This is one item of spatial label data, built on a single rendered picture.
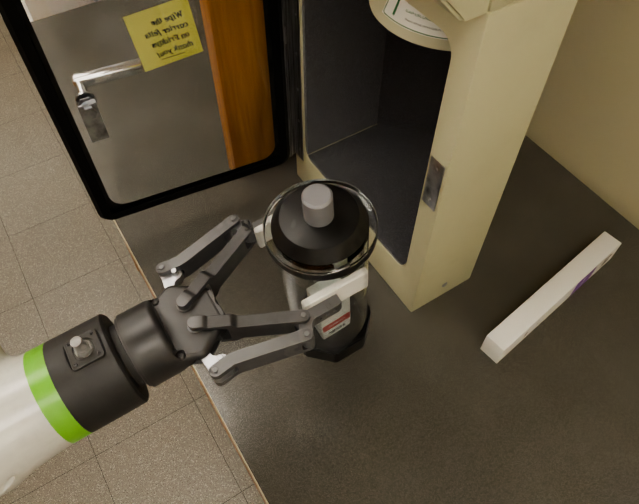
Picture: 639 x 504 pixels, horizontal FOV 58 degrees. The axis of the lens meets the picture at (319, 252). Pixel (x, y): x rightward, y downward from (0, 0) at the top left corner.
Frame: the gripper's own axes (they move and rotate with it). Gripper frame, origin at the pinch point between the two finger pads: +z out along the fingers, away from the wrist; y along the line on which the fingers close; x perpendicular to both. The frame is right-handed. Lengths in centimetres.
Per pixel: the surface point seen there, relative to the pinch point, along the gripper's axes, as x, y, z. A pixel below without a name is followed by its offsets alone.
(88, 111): -1.0, 31.4, -13.3
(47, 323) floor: 117, 91, -58
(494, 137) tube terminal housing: -3.4, 0.1, 21.4
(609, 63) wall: 13, 12, 57
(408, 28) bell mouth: -11.1, 11.4, 18.1
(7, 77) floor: 122, 225, -39
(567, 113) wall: 25, 15, 56
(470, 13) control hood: -20.7, 0.3, 15.1
